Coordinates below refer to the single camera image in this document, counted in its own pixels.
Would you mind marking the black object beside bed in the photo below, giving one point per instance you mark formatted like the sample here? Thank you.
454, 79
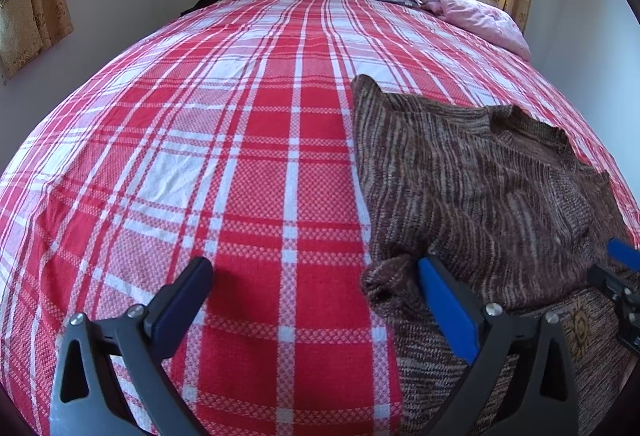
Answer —
200, 4

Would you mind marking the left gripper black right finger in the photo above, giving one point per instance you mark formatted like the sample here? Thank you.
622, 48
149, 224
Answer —
541, 398

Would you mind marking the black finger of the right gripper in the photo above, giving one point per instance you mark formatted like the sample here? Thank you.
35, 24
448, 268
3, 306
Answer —
624, 254
625, 302

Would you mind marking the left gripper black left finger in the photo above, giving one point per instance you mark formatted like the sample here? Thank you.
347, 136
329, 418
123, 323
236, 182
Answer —
86, 395

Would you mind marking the pink pillow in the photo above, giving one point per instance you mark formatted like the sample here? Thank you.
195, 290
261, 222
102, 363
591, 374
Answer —
486, 21

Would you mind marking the red white plaid bedspread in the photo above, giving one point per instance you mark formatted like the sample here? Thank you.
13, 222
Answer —
228, 134

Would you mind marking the brown knitted sweater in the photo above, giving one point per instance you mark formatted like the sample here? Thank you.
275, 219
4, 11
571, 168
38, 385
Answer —
505, 204

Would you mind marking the yellow curtain on left wall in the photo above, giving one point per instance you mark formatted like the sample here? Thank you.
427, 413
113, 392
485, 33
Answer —
29, 28

